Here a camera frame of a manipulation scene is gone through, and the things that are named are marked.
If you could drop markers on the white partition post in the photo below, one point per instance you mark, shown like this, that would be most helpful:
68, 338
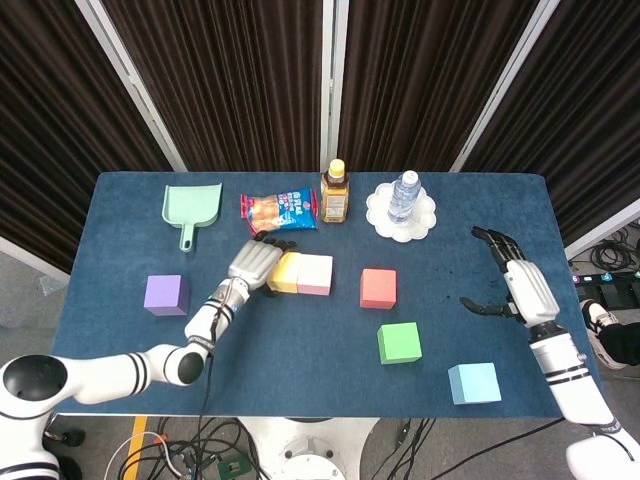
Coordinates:
127, 75
510, 75
334, 75

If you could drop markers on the white scalloped plate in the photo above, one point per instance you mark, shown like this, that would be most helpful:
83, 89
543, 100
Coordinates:
380, 220

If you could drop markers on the clear water bottle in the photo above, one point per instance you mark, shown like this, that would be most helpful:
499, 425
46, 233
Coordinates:
401, 200

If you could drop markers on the clear plastic bag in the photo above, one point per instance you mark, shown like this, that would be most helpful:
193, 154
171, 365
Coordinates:
52, 285

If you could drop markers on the light blue foam cube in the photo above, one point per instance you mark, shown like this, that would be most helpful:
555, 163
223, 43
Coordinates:
472, 382

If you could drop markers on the purple foam cube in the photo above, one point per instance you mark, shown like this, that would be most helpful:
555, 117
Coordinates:
165, 295

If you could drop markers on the yellow foam cube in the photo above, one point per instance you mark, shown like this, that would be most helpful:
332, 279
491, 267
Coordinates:
287, 272

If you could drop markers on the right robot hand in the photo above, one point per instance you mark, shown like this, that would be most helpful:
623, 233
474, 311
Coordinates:
530, 290

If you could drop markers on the pink foam cube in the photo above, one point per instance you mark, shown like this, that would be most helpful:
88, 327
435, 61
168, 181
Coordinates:
315, 272

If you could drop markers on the green circuit board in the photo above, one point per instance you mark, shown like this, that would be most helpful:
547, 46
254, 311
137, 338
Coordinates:
231, 467

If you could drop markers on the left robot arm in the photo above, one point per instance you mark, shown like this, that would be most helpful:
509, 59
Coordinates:
100, 375

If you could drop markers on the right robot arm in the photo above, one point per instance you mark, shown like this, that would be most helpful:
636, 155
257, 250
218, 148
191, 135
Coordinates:
570, 380

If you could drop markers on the dark pleated curtain panel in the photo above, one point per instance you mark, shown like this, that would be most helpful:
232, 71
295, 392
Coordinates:
410, 90
50, 125
590, 110
240, 90

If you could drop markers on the red foam cube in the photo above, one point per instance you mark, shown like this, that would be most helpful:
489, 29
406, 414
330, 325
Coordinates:
377, 287

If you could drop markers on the yellow tea bottle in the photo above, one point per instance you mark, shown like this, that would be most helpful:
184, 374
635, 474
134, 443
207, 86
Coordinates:
334, 200

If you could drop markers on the mint green plastic dustpan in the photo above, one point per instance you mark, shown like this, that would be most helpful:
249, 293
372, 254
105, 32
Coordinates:
192, 205

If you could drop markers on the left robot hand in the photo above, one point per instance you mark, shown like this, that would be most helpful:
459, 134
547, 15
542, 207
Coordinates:
255, 265

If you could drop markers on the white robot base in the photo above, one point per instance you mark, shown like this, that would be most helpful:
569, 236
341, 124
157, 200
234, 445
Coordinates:
305, 450

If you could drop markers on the white sneaker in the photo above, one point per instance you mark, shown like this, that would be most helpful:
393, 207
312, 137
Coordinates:
595, 315

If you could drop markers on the blue snack bag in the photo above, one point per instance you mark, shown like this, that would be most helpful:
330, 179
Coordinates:
280, 210

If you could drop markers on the blue fabric table cover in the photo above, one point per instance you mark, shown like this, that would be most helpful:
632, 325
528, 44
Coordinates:
310, 350

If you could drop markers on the green foam cube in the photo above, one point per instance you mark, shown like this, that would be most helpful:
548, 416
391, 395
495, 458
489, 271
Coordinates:
398, 342

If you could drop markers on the black trouser leg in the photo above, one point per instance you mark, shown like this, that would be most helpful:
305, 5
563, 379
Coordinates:
620, 342

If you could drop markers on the white partition rail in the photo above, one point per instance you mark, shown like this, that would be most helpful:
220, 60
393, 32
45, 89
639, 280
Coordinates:
605, 227
30, 256

